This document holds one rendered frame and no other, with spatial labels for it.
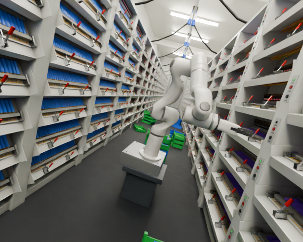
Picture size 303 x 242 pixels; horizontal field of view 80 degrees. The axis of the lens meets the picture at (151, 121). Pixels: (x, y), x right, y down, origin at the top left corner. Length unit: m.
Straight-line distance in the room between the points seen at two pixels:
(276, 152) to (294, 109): 0.20
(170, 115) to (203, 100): 0.58
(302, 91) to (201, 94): 0.42
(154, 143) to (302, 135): 0.89
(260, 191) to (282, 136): 0.27
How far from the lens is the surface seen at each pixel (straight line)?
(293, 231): 0.87
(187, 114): 0.86
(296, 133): 1.02
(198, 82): 0.97
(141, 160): 1.40
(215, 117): 0.89
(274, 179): 1.04
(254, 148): 1.13
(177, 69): 1.20
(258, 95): 1.69
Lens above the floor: 0.89
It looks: 10 degrees down
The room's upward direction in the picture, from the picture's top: 16 degrees clockwise
